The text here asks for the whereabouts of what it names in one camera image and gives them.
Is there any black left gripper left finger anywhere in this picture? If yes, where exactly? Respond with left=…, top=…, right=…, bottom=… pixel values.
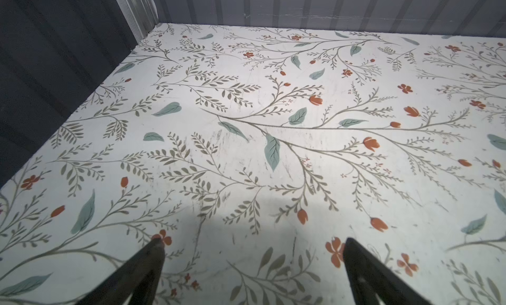
left=78, top=239, right=165, bottom=304

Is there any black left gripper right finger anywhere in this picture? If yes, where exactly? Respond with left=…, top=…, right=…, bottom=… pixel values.
left=343, top=238, right=430, bottom=305

